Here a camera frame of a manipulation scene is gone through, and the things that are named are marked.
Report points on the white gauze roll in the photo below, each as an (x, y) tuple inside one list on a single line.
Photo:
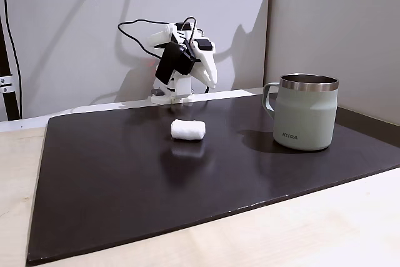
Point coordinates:
[(187, 129)]

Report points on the sage green steel mug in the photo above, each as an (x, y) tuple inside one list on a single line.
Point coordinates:
[(304, 117)]

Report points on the black table mat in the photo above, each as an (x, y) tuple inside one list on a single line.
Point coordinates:
[(125, 185)]

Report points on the black stand pole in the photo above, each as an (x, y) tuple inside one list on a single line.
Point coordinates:
[(11, 104)]

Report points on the black camera box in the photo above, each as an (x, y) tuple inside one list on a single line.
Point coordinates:
[(170, 60)]

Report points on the white clamp bracket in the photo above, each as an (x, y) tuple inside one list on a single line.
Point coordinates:
[(6, 84)]

